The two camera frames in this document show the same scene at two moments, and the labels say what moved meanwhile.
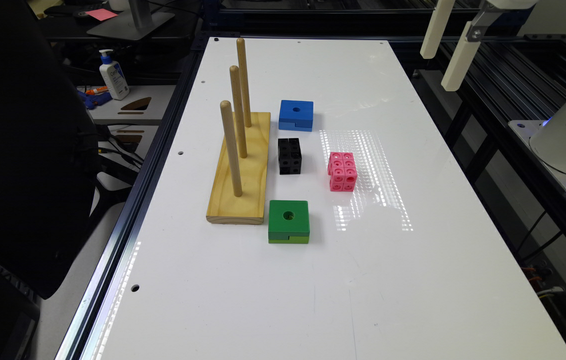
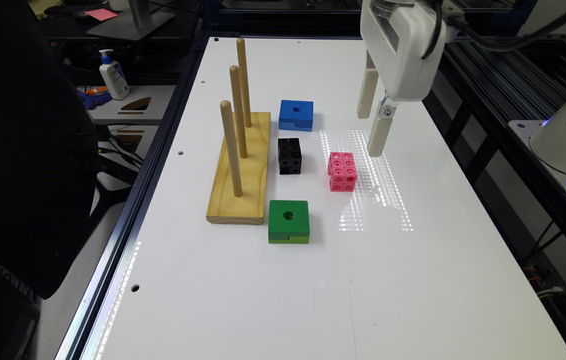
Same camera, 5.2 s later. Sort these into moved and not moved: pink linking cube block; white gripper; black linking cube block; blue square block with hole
Moved: white gripper
Not moved: blue square block with hole; black linking cube block; pink linking cube block
